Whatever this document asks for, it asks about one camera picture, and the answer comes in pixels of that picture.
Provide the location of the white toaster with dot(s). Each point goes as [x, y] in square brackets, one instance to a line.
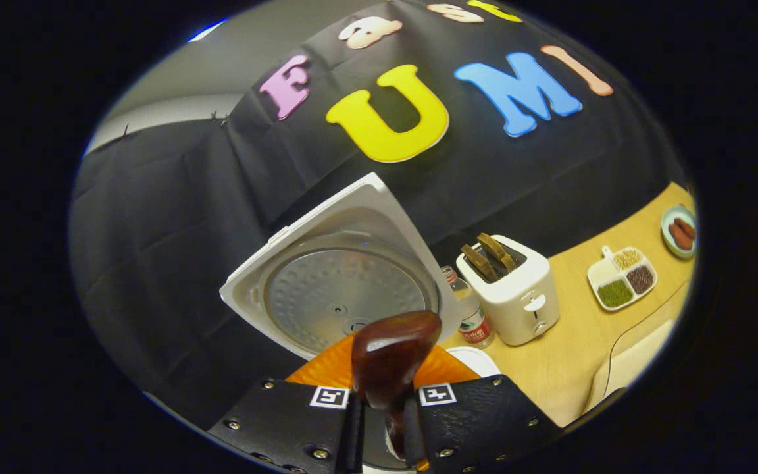
[520, 303]

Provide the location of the white divided grain dish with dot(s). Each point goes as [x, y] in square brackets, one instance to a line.
[622, 280]

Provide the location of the white rice cooker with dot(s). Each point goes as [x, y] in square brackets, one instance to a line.
[339, 289]

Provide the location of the dark wooden spoon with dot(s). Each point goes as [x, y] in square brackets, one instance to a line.
[389, 355]

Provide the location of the brown bread slice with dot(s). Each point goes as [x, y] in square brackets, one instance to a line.
[480, 263]
[497, 252]

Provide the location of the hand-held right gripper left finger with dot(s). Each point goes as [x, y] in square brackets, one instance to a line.
[351, 441]

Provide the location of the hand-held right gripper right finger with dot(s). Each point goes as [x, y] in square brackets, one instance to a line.
[478, 421]

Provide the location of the black backdrop cloth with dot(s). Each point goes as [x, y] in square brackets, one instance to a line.
[188, 230]

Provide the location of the pale green plate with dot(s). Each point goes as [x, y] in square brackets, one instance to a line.
[667, 230]

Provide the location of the clear plastic water bottle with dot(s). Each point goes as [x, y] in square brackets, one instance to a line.
[472, 316]

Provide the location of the red meat slice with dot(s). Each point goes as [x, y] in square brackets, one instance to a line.
[679, 238]
[685, 227]

